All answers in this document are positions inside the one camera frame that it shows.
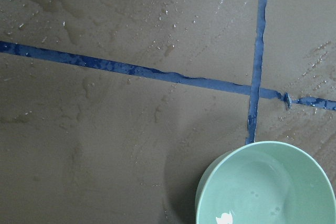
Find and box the mint green bowl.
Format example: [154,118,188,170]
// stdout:
[195,141,335,223]

